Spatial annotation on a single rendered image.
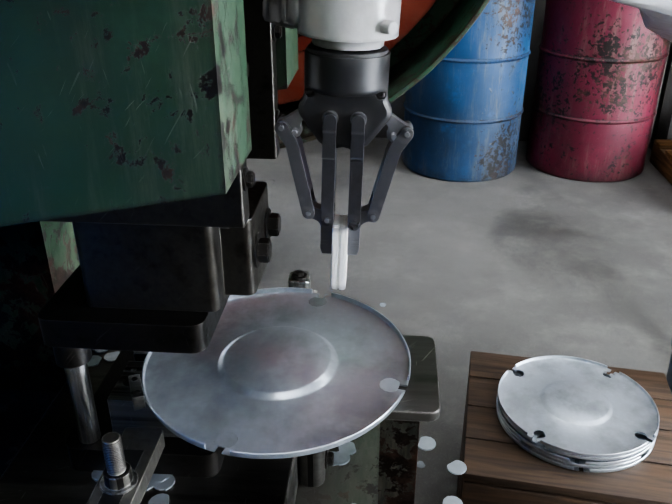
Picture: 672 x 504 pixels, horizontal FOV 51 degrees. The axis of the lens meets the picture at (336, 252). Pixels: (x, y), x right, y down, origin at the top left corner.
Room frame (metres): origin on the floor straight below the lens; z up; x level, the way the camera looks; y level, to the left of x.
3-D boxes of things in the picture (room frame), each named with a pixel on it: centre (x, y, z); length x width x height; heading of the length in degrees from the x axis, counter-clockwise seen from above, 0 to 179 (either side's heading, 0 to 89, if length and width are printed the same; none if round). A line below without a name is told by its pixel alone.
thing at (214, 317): (0.65, 0.19, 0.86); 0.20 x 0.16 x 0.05; 175
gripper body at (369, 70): (0.63, -0.01, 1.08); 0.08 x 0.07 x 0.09; 86
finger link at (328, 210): (0.63, 0.01, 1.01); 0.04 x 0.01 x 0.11; 176
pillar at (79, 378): (0.57, 0.26, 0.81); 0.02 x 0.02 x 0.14
